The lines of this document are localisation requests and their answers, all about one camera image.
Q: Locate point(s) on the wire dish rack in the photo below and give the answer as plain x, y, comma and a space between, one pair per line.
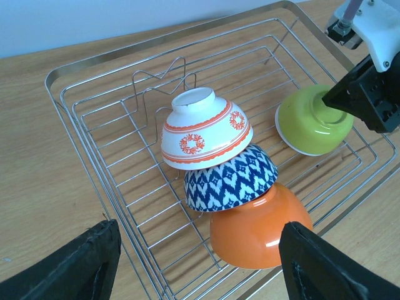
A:
114, 106

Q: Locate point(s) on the blue patterned bowl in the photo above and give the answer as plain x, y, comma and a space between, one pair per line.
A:
230, 184

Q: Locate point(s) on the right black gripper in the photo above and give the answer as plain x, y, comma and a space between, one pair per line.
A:
369, 95

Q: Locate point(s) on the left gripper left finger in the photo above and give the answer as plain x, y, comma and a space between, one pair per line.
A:
84, 268

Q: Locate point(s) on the yellow bowl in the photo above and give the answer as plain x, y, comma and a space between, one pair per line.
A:
307, 125

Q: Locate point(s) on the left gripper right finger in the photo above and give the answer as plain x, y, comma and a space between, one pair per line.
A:
314, 269

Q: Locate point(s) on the red patterned bowl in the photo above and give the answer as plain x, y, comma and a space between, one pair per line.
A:
203, 130

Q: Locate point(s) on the white bowl orange outside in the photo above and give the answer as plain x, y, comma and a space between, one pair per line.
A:
248, 236

